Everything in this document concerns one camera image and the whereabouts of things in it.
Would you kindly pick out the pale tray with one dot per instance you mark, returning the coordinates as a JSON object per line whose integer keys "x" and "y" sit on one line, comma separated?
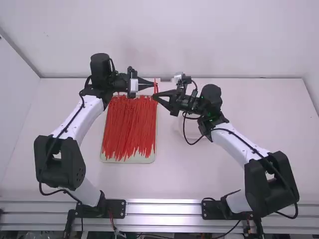
{"x": 152, "y": 160}

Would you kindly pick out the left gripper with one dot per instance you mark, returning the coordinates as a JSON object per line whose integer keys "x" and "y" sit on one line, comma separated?
{"x": 132, "y": 72}

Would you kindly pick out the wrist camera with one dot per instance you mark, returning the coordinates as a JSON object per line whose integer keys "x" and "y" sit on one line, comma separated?
{"x": 133, "y": 85}
{"x": 179, "y": 78}

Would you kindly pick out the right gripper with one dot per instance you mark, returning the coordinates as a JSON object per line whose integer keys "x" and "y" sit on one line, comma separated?
{"x": 187, "y": 100}

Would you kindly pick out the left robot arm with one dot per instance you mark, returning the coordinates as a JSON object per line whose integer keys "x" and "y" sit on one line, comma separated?
{"x": 74, "y": 117}

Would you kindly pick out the silver rails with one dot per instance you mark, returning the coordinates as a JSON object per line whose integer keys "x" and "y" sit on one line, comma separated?
{"x": 162, "y": 209}

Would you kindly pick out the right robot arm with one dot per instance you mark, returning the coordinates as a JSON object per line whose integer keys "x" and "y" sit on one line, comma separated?
{"x": 236, "y": 142}

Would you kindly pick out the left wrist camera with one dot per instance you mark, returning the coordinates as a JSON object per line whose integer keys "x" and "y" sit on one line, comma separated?
{"x": 133, "y": 85}

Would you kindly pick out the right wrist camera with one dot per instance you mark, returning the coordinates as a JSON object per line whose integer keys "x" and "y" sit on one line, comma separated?
{"x": 179, "y": 78}

